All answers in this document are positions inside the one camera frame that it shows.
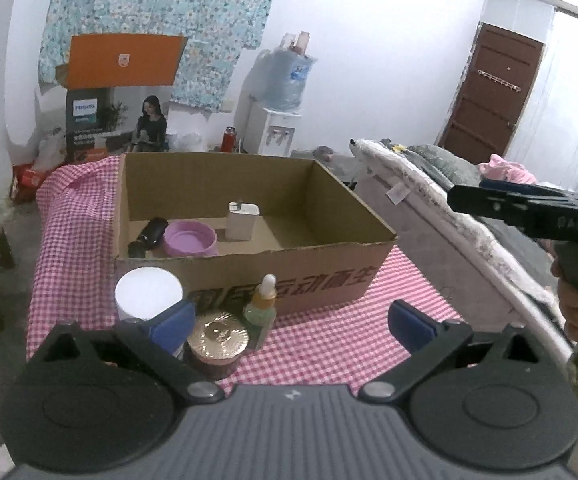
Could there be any person's right hand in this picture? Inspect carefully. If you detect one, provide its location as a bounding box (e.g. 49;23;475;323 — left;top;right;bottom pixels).
550;255;578;343

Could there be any white plastic bag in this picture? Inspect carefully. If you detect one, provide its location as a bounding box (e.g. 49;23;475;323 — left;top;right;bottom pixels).
174;132;205;153
36;127;67;171

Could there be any blue water jug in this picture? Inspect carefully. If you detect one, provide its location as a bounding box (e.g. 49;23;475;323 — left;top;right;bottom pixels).
264;50;318;113

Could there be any printed box with orange flap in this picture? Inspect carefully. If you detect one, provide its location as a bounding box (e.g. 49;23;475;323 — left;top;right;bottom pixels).
55;34;189;163

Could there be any grey blanket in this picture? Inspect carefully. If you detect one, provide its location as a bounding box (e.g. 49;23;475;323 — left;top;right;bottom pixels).
404;144;555;251

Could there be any pink cloth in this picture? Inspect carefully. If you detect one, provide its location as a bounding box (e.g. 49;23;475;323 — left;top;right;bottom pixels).
478;154;539;186

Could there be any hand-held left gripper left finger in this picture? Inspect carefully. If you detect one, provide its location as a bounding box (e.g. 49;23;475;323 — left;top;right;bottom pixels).
29;300;225;406

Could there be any floral hanging cloth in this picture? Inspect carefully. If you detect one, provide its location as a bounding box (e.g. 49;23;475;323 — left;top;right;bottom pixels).
39;0;282;111

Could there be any purple bowl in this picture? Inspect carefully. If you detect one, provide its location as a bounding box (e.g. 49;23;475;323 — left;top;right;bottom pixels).
163;220;219;258

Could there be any white water dispenser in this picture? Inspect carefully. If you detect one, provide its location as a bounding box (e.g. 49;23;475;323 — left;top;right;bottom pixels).
251;107;304;157

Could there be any brown wooden door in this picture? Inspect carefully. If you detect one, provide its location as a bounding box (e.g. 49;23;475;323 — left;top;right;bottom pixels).
436;22;546;158

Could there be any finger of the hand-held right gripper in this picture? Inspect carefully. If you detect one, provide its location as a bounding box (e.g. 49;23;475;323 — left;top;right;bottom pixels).
448;179;532;231

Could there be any bed mattress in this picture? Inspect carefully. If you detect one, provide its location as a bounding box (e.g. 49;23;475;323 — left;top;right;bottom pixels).
289;137;578;371

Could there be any gold lid jar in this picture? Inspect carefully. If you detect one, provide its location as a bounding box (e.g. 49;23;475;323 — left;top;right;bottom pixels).
185;311;252;382

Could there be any door hook rack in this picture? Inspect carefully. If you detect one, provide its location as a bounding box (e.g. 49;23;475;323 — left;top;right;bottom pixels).
475;69;522;93

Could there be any black cylindrical bottle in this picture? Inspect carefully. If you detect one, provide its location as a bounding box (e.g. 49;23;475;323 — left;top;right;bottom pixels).
138;216;170;252

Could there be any white charger plug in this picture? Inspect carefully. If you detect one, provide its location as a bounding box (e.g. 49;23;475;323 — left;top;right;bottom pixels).
225;201;261;242

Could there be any pink checkered tablecloth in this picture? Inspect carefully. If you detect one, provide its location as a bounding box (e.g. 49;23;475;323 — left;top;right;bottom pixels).
26;155;470;396

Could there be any white plastic bottle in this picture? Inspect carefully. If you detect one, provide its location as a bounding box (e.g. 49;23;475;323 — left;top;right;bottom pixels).
115;267;185;323

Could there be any brown cardboard box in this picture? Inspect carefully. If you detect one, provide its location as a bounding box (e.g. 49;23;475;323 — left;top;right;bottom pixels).
114;152;399;318

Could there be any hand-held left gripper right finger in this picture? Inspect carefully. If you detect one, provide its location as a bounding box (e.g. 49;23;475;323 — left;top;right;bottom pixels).
358;299;545;405

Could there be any red bag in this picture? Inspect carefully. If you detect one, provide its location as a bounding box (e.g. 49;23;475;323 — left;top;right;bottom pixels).
11;164;44;203

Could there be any green dropper bottle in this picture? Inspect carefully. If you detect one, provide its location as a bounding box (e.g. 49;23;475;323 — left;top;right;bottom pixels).
241;274;277;351

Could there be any white fluffy bed cover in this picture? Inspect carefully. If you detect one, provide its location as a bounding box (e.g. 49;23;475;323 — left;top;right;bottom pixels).
349;137;570;361

